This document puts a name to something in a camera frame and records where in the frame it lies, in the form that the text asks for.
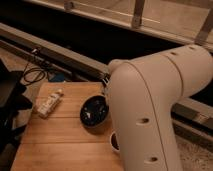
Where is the black ceramic bowl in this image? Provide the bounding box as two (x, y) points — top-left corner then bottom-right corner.
(80, 95), (109, 127)

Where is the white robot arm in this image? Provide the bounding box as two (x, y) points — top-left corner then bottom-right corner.
(108, 45), (213, 171)

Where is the white cup with dark drink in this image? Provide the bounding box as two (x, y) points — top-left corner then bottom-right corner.
(110, 132), (119, 153)

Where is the blue object on floor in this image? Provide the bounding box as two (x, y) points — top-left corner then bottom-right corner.
(47, 73), (65, 82)

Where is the white plastic bottle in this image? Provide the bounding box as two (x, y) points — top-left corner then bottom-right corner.
(37, 89), (63, 118)

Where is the black chair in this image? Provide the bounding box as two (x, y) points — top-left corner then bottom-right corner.
(0, 59), (32, 154)

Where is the grey metal rail beam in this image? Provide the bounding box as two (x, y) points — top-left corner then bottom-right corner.
(0, 23), (213, 131)

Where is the black cable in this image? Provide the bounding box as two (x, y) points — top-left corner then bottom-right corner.
(21, 62), (54, 86)

